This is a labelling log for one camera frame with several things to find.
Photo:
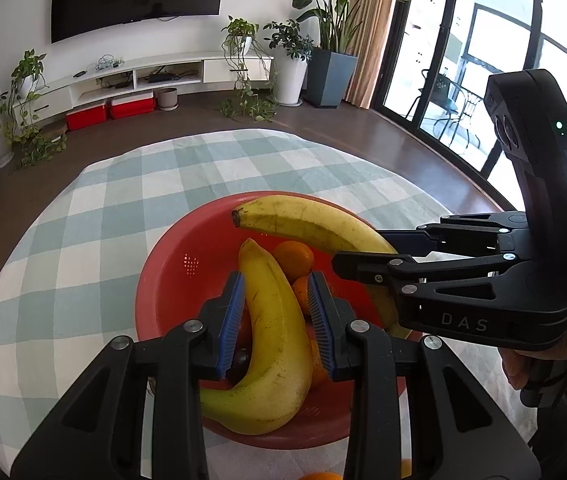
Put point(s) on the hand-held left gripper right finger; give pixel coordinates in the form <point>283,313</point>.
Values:
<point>319,330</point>

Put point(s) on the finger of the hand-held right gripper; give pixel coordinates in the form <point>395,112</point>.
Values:
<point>363,265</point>
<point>463,232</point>

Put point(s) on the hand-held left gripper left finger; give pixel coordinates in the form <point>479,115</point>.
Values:
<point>231,325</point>

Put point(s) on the orange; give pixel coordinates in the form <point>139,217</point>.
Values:
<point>321,475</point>
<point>317,365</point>
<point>302,292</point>
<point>293,257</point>

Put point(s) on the dark purple plum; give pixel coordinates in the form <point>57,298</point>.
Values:
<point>241,360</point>

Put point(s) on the yellow banana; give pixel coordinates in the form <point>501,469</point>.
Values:
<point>273,320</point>
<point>303,220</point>

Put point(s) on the red plastic bowl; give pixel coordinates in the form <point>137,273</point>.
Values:
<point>178,280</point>

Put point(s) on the balcony metal chair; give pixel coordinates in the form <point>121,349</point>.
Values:
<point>456,105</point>

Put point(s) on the green white checked tablecloth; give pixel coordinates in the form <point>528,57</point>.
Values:
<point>113,200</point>

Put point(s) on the black-framed glass window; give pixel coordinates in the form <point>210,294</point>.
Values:
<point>463,25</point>

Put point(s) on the large-leaf plant in blue planter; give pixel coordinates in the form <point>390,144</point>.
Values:
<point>331,77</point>

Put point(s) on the plant in tall white pot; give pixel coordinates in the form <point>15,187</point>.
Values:
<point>291,77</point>

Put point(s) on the beige curtain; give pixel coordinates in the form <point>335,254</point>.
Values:
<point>371,35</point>

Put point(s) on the small grey flower pot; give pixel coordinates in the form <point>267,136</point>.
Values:
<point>167,99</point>

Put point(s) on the white television cabinet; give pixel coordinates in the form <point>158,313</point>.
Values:
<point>233,67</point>

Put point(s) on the red cooler box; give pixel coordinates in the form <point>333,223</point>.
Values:
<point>132,106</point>
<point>87,116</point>

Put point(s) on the black set-top box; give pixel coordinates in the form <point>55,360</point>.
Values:
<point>161,78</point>

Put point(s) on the trailing pothos plant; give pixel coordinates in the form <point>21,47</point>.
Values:
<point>239,30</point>
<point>28,72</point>

